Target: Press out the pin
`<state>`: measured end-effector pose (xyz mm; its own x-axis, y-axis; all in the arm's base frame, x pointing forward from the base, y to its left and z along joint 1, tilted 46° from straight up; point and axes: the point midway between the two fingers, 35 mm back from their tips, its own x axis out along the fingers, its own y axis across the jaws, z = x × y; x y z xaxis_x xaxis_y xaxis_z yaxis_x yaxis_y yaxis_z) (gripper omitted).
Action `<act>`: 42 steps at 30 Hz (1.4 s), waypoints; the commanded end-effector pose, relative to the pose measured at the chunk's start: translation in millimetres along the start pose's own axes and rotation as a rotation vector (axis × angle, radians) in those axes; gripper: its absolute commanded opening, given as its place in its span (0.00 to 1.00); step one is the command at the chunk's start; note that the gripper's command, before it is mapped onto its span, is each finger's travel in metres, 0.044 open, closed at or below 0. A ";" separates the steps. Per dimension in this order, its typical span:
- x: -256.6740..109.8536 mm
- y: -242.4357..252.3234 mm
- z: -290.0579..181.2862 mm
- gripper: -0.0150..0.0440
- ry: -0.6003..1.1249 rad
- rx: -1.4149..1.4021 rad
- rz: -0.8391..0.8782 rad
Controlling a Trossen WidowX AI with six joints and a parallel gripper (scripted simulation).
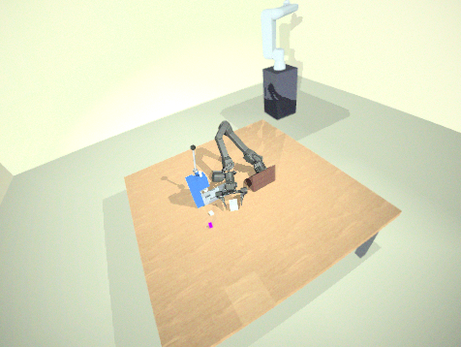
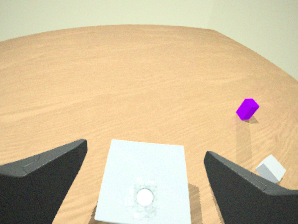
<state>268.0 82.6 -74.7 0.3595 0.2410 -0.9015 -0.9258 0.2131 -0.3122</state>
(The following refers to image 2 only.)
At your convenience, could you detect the small purple block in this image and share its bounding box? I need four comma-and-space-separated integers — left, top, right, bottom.
235, 99, 259, 120

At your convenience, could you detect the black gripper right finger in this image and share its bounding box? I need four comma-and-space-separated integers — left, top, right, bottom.
204, 151, 298, 224

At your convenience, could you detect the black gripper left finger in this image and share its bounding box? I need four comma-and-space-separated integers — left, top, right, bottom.
0, 139, 88, 224

